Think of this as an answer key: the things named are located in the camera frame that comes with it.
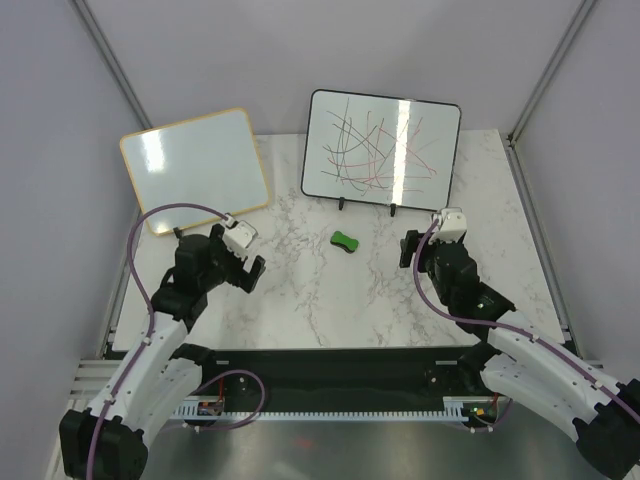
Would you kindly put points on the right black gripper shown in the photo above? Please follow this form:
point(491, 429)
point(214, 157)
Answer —
point(407, 247)

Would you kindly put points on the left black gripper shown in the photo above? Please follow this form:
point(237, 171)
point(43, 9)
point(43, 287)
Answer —
point(232, 266)

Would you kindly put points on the green whiteboard eraser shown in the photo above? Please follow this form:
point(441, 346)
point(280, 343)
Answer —
point(344, 242)

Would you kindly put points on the black framed whiteboard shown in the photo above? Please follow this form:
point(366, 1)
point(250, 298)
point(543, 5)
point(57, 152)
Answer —
point(380, 150)

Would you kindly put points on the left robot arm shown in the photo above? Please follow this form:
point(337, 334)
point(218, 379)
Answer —
point(112, 436)

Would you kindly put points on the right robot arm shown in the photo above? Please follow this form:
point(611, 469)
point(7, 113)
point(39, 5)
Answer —
point(598, 412)

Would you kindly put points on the wood framed whiteboard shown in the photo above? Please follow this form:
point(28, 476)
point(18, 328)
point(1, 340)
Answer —
point(212, 160)

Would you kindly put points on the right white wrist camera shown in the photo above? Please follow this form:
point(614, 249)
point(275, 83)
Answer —
point(450, 225)

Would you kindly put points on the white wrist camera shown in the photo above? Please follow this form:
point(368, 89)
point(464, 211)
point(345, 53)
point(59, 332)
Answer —
point(450, 225)
point(238, 235)

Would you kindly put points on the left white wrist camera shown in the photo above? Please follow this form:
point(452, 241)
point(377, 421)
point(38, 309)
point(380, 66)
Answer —
point(238, 235)

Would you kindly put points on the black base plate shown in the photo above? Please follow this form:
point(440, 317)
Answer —
point(337, 380)

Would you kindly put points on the white slotted cable duct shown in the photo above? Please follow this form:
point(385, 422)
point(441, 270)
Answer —
point(194, 410)

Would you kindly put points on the aluminium front rail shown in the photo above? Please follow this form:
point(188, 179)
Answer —
point(91, 377)

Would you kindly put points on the right aluminium frame post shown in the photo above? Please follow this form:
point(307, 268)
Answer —
point(561, 50)

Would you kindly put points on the aluminium frame post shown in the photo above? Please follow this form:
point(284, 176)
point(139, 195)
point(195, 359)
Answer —
point(561, 50)
point(102, 45)

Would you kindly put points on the left aluminium frame post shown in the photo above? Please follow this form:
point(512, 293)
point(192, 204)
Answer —
point(102, 45)

